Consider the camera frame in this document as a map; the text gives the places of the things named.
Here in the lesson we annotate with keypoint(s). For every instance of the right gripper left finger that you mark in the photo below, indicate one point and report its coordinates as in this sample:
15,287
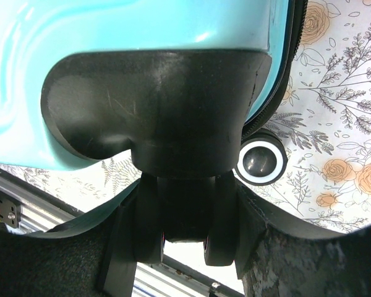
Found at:
58,260

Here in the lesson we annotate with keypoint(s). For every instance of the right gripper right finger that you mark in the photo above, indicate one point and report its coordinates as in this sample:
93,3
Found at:
279,254

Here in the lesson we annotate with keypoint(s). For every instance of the pink and teal suitcase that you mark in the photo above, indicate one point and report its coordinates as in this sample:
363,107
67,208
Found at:
175,82

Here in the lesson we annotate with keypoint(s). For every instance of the aluminium mounting rail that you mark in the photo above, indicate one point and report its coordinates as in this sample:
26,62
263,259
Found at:
80,241

